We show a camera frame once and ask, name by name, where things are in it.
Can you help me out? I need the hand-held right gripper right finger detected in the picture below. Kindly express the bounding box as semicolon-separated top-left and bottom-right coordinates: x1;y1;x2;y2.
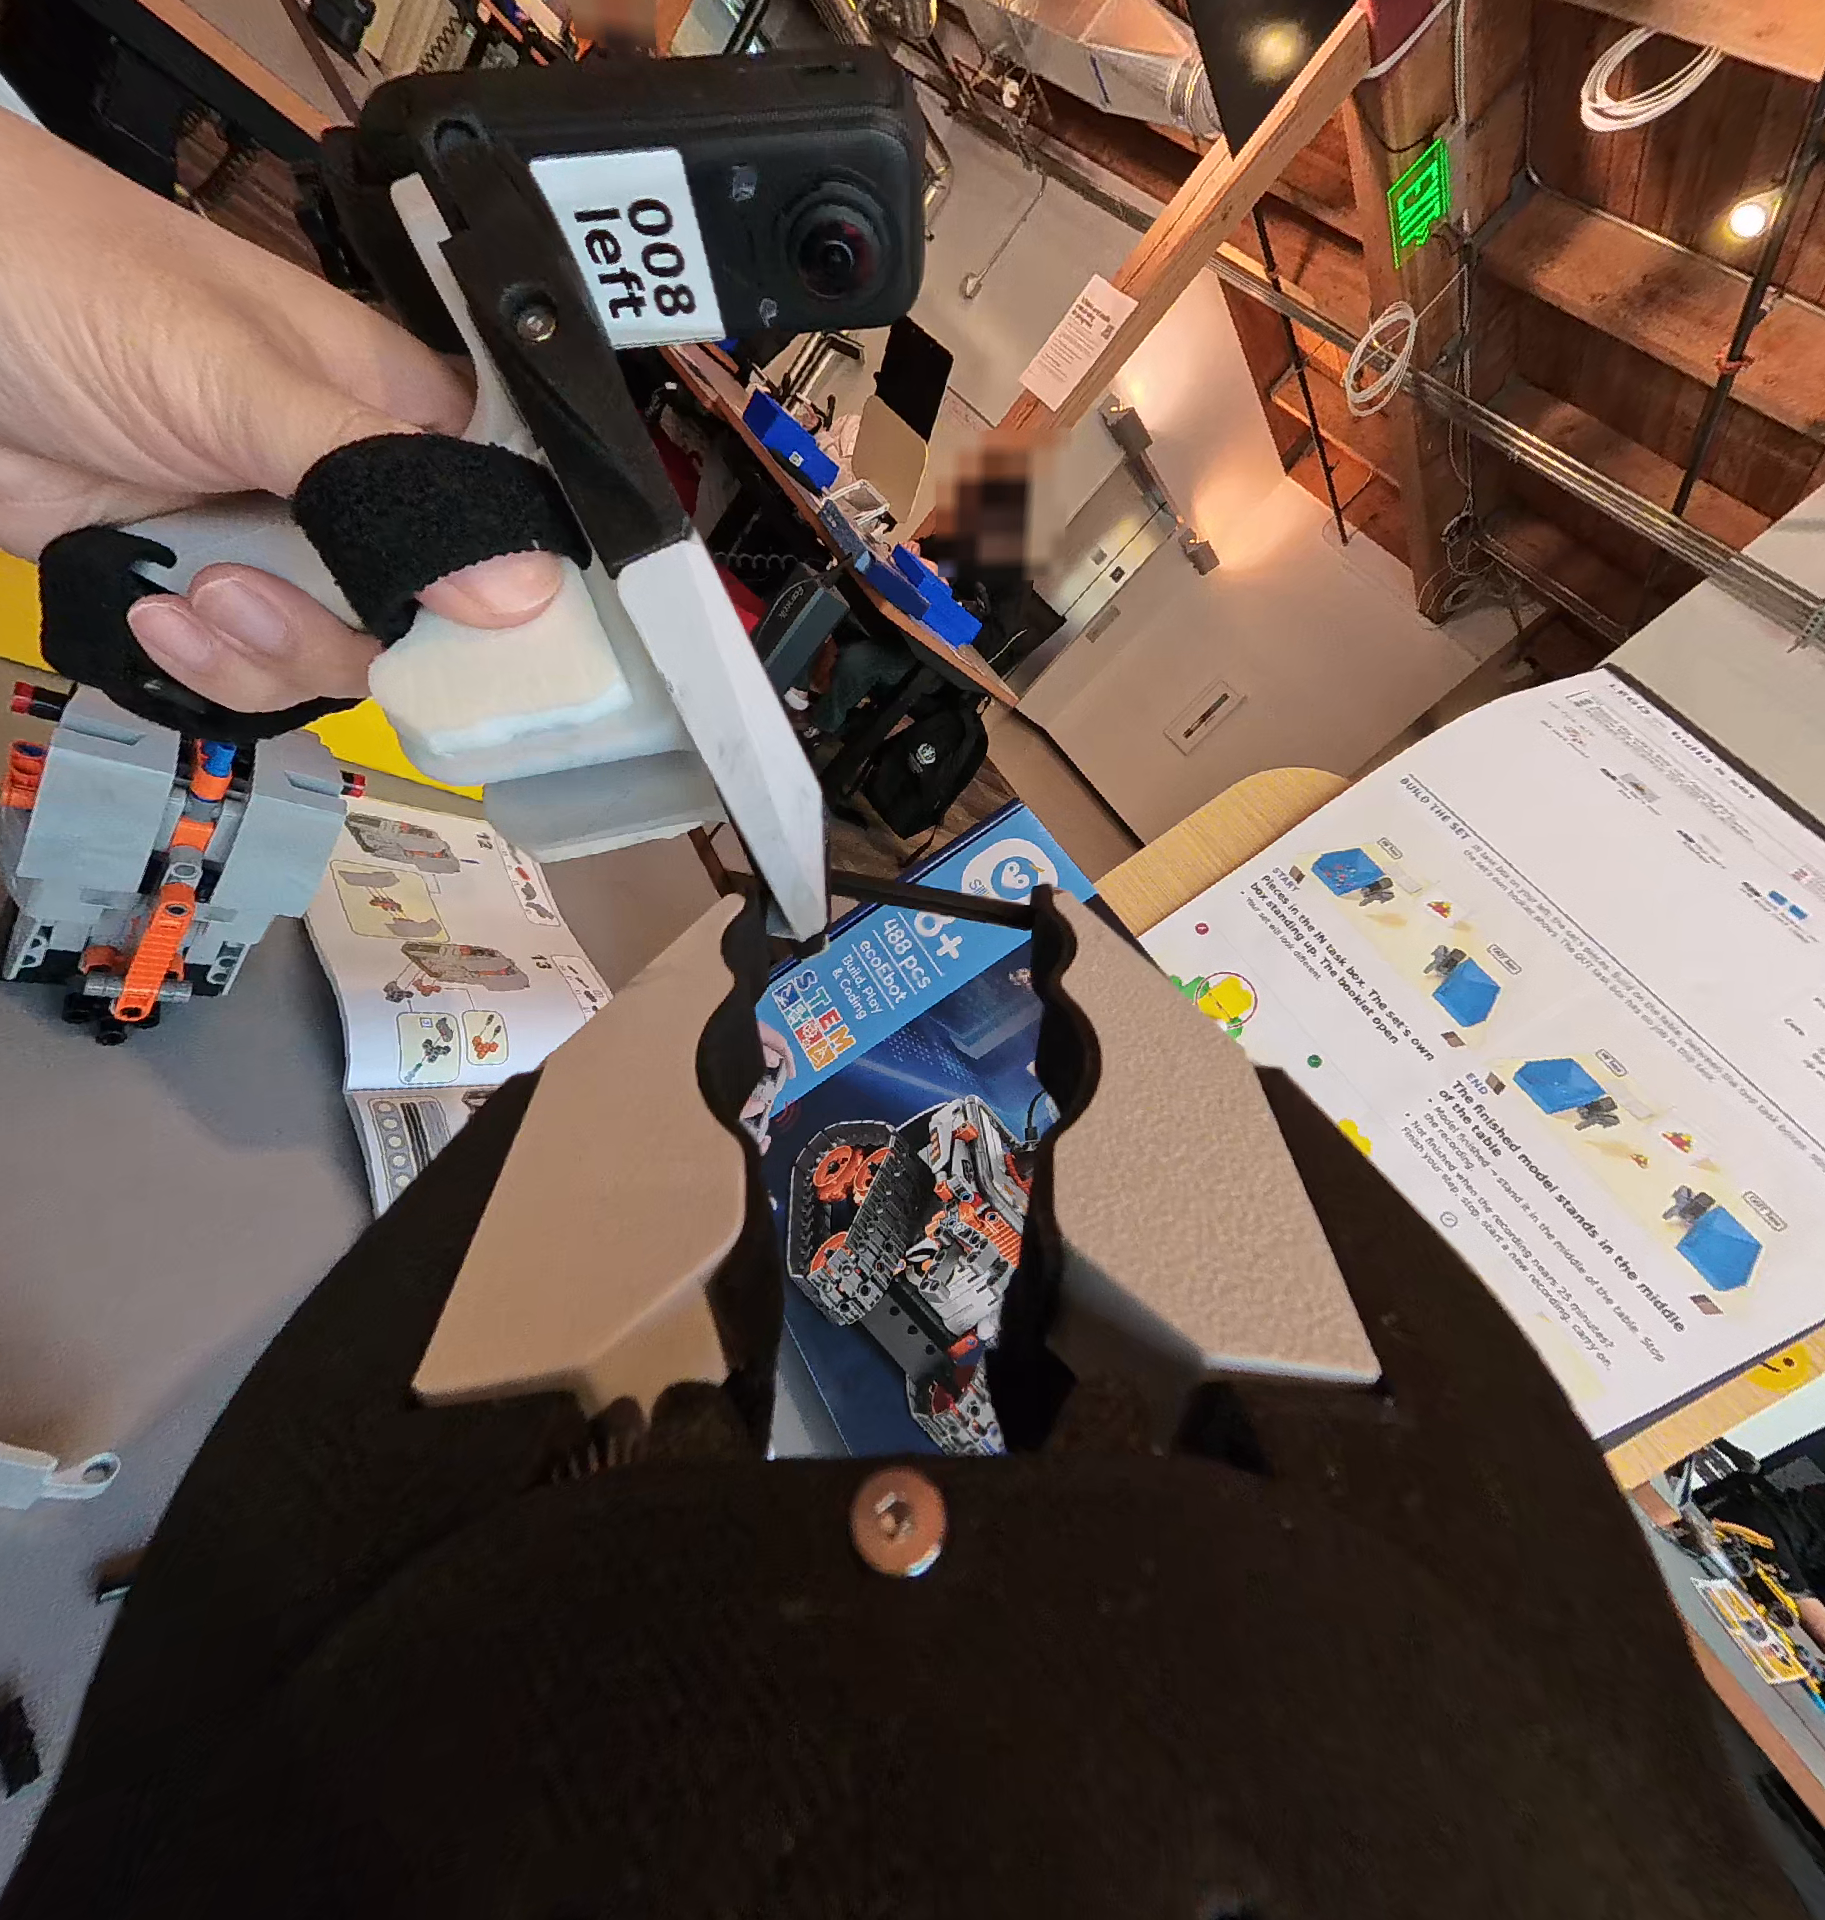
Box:
990;885;1383;1454

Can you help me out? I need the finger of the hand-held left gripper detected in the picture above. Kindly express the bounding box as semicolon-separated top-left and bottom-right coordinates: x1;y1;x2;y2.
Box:
613;528;833;946

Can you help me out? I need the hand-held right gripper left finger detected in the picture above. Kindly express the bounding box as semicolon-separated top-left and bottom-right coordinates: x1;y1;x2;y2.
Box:
409;892;786;1457

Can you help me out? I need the black axle rod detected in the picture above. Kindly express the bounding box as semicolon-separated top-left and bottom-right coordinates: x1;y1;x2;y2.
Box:
762;873;1046;918

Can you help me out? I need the long wooden desk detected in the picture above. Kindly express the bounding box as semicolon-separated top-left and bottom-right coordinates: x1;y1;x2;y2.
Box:
657;345;1022;708

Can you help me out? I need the person's left hand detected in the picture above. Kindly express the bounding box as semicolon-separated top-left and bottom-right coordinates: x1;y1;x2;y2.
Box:
0;89;570;714

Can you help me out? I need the black backpack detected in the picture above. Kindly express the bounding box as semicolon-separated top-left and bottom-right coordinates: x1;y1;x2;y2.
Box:
860;696;991;842

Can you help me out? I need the black screen on cardboard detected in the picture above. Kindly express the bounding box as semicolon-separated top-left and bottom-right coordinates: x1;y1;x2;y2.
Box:
853;316;956;521

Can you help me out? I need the open instruction booklet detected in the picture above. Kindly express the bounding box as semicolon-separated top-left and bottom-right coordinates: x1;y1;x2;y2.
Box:
305;794;615;1217

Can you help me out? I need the robot kit box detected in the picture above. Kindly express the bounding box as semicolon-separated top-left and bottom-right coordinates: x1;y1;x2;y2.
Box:
753;798;1100;1459

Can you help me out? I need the white paper notice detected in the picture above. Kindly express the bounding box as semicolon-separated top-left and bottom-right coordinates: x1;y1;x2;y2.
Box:
1019;273;1140;412

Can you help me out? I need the printed instruction sheet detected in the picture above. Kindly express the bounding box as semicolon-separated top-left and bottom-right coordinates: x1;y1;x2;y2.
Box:
1138;666;1825;1449

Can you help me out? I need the white cabinet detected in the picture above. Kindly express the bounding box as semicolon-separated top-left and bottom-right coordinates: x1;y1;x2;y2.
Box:
1009;405;1470;844

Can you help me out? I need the grey orange brick model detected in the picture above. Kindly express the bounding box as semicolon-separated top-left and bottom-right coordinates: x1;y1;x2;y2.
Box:
0;676;367;1047

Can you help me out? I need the green exit sign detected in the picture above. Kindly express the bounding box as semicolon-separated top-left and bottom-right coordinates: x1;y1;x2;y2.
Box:
1388;136;1455;272

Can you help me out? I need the light grey curved part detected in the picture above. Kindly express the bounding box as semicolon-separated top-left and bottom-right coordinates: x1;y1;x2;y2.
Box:
0;1416;122;1510

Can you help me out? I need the yellow toy model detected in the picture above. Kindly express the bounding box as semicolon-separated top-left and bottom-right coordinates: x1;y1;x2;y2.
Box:
1699;1515;1825;1683

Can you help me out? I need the coiled white cable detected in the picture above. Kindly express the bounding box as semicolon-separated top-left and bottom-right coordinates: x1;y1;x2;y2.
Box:
1578;28;1725;134
1344;300;1420;420

